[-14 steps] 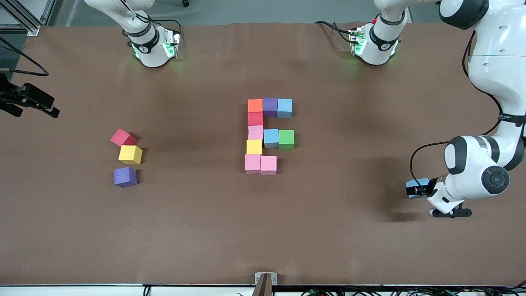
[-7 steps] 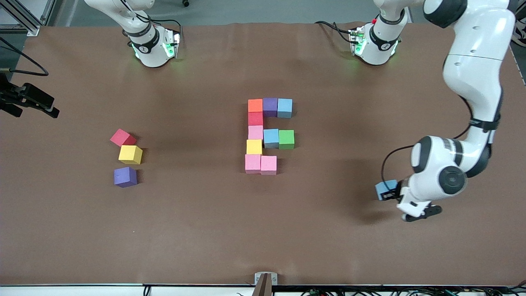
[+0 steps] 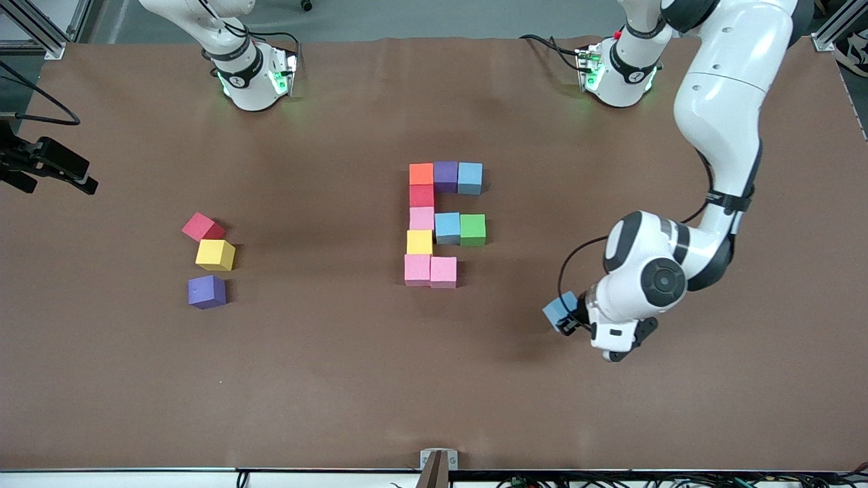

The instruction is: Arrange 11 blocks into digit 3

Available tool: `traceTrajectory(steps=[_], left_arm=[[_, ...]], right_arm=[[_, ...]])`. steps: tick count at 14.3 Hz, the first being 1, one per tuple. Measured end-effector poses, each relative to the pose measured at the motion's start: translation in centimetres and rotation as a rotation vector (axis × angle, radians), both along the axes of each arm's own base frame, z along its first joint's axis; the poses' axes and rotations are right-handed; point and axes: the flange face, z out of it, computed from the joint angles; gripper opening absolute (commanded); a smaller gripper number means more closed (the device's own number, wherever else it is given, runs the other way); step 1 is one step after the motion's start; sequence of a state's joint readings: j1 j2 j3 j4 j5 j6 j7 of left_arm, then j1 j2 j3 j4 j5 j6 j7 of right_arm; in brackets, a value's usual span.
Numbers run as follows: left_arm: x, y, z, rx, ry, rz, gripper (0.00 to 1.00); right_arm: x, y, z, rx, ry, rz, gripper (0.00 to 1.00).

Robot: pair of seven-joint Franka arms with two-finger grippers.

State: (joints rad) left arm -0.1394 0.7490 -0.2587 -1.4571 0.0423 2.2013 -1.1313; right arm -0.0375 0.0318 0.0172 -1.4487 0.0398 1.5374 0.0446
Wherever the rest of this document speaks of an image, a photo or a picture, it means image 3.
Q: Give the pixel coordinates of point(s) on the base connector plate green light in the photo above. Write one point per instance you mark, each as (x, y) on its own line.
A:
(285, 73)
(588, 68)

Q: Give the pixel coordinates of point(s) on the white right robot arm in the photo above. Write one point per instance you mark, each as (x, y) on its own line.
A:
(254, 91)

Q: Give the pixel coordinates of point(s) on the pale pink foam cube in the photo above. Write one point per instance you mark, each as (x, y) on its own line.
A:
(443, 272)

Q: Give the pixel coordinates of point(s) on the aluminium frame profile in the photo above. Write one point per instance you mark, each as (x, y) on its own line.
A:
(34, 49)
(837, 27)

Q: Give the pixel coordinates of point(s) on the orange foam cube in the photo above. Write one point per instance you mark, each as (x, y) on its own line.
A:
(421, 173)

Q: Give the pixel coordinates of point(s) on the black white patterned object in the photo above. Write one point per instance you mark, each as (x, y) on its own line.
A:
(854, 54)

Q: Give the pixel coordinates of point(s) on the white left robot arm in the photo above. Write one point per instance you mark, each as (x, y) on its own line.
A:
(620, 88)

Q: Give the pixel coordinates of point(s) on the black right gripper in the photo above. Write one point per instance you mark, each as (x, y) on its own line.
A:
(15, 161)

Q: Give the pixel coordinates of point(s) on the green foam cube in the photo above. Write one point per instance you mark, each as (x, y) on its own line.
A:
(472, 230)

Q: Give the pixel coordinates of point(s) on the grey metal mounting bracket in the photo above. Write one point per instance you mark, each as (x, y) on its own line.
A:
(439, 461)

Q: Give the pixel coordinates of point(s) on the rose red foam cube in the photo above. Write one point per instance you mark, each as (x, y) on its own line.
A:
(202, 227)

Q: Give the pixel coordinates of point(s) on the purple foam cube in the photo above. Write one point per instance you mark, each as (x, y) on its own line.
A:
(206, 291)
(445, 176)

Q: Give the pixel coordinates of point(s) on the yellow foam cube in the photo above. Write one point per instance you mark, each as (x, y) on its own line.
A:
(420, 242)
(215, 255)

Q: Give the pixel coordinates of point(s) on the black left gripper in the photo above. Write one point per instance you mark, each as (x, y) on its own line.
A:
(582, 310)

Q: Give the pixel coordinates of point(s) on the white table edge rail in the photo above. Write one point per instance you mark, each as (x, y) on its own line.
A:
(122, 480)

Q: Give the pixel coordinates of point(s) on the blue foam cube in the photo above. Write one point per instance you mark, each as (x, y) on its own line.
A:
(447, 228)
(559, 310)
(470, 177)

